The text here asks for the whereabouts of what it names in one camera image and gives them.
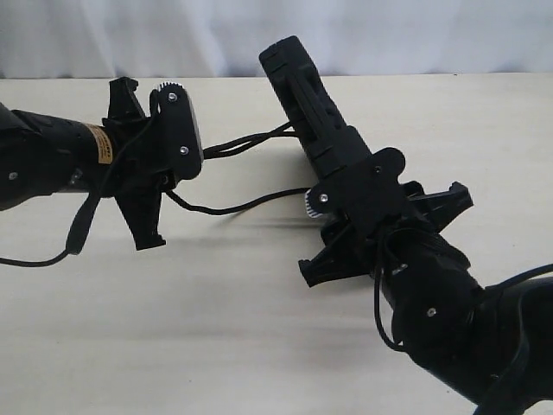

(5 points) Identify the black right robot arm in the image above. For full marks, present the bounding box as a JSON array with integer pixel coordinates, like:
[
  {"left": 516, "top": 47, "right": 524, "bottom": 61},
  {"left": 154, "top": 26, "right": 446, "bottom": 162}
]
[{"left": 299, "top": 182, "right": 552, "bottom": 414}]

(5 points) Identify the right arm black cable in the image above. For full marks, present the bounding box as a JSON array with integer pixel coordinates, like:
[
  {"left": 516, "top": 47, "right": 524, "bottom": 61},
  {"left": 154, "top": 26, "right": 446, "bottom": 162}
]
[{"left": 371, "top": 224, "right": 553, "bottom": 415}]

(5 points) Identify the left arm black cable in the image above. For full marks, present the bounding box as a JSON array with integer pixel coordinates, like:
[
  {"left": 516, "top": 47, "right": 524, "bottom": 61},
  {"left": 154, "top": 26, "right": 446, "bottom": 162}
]
[{"left": 0, "top": 116, "right": 156, "bottom": 267}]

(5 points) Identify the black plastic carrying case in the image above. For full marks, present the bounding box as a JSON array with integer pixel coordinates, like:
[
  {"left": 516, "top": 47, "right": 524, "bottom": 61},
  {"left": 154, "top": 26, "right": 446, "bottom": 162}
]
[{"left": 258, "top": 35, "right": 371, "bottom": 179}]

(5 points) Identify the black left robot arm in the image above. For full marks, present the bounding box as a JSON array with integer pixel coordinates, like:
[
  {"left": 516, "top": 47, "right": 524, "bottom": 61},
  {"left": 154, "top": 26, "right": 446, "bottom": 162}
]
[{"left": 1, "top": 77, "right": 202, "bottom": 255}]

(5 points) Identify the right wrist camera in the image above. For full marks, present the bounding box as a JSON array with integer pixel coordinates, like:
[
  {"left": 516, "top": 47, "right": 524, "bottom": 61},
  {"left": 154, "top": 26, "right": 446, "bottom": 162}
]
[{"left": 305, "top": 147, "right": 405, "bottom": 218}]

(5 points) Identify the black braided rope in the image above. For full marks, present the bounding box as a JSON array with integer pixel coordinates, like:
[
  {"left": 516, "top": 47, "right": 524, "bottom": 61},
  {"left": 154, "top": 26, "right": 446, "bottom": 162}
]
[{"left": 163, "top": 120, "right": 312, "bottom": 217}]

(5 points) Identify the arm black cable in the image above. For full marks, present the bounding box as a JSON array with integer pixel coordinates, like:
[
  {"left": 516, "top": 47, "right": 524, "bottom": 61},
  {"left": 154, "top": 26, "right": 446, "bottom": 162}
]
[
  {"left": 371, "top": 224, "right": 553, "bottom": 415},
  {"left": 0, "top": 116, "right": 156, "bottom": 267}
]

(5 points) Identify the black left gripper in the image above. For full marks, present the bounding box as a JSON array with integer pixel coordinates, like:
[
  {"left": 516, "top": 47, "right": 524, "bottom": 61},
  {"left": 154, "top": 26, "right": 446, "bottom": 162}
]
[{"left": 100, "top": 76, "right": 177, "bottom": 251}]

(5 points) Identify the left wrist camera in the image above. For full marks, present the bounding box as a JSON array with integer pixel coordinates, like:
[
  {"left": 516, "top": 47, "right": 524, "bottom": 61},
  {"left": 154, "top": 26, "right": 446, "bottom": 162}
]
[{"left": 149, "top": 81, "right": 204, "bottom": 182}]

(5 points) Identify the white backdrop curtain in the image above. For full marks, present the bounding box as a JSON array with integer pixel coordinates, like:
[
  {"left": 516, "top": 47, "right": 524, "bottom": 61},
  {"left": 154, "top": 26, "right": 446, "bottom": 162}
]
[{"left": 1, "top": 1, "right": 552, "bottom": 79}]

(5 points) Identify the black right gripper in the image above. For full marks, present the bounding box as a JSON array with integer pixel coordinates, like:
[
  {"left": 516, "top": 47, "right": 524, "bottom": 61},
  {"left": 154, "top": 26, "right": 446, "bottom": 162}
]
[{"left": 298, "top": 181, "right": 474, "bottom": 287}]

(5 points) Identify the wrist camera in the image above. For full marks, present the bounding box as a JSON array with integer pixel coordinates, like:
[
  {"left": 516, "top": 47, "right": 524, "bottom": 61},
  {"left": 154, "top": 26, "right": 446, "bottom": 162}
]
[
  {"left": 149, "top": 81, "right": 204, "bottom": 182},
  {"left": 305, "top": 147, "right": 405, "bottom": 218}
]

